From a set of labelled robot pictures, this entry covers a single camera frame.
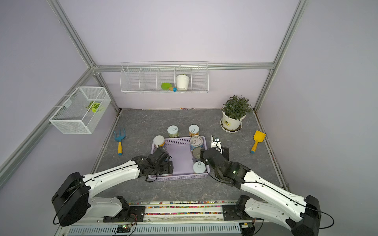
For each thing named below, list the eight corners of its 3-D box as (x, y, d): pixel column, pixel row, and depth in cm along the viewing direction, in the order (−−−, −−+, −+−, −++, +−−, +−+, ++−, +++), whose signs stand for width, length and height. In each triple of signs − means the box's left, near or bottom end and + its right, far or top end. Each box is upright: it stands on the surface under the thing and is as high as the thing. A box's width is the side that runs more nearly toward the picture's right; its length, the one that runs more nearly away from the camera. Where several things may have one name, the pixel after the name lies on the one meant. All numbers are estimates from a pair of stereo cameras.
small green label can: (167, 138, 105) (166, 134, 100) (168, 129, 110) (167, 125, 106) (178, 138, 105) (177, 134, 100) (179, 129, 110) (178, 125, 106)
